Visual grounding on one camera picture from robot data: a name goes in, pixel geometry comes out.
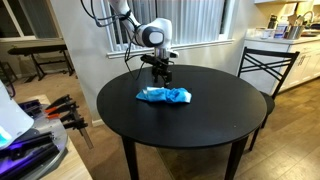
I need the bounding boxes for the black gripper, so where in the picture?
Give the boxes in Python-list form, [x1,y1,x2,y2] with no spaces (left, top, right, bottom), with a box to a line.
[151,63,174,89]

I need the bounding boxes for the blue towel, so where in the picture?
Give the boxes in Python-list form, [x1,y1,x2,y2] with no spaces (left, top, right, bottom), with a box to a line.
[135,86,193,105]

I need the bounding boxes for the white window sill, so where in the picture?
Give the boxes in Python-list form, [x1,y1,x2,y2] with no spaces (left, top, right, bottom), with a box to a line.
[106,38,236,60]

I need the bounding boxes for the white vertical window blinds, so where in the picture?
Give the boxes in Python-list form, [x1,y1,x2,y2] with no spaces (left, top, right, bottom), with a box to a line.
[101,0,228,53]

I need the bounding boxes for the black wooden table leg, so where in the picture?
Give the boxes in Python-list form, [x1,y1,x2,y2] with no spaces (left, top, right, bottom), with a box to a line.
[121,135,140,180]
[223,135,250,180]

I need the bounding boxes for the wooden stick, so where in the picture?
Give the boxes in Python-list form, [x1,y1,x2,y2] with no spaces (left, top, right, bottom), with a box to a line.
[79,126,95,150]

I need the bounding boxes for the clear plastic container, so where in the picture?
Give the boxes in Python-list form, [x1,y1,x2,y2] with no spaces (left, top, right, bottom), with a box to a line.
[246,27,264,39]

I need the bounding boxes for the black metal chair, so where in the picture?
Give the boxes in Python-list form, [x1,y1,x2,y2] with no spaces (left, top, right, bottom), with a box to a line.
[237,46,301,153]

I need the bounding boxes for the white cup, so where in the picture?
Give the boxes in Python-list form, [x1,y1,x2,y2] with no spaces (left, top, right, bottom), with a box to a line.
[261,29,275,41]

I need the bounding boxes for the black bottle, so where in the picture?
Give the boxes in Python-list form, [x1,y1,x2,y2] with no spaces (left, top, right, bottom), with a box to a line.
[267,13,279,31]

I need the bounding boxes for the black keyboard stand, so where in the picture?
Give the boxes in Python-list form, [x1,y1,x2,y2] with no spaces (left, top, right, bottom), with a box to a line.
[24,49,76,83]

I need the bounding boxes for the white and blue container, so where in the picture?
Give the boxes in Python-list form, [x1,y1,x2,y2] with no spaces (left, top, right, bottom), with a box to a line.
[273,22,290,40]

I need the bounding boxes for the black piano keyboard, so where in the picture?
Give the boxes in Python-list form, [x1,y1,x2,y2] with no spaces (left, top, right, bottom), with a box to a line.
[7,43,68,57]

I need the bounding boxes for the white kitchen cabinet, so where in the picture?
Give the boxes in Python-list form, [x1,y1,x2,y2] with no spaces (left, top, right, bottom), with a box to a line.
[244,34,320,93]

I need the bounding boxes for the black rails with purple light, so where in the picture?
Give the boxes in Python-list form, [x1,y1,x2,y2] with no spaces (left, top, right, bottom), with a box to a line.
[0,131,62,180]

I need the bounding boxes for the white plastic cover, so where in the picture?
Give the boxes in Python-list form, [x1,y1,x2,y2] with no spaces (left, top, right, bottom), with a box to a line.
[0,79,35,150]

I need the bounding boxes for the kitchen faucet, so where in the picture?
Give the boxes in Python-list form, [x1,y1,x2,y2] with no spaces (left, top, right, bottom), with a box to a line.
[300,10,316,27]

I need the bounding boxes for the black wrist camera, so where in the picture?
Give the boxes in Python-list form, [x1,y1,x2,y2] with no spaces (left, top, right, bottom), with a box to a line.
[139,53,175,67]

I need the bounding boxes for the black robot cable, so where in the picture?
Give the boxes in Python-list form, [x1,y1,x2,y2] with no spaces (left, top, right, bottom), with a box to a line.
[79,0,148,81]

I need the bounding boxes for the black clamp with orange handle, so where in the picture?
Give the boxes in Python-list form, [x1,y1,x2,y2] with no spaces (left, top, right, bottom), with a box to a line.
[44,94,79,116]
[46,110,90,131]

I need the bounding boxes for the round grey base plate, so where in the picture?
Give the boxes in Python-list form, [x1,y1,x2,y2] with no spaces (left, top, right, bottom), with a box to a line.
[0,103,70,180]

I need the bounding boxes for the window with white frame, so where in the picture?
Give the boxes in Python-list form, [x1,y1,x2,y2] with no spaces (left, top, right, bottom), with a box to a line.
[0,0,64,43]

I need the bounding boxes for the black metal frame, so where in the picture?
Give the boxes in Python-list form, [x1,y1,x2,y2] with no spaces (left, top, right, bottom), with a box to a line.
[0,61,17,98]

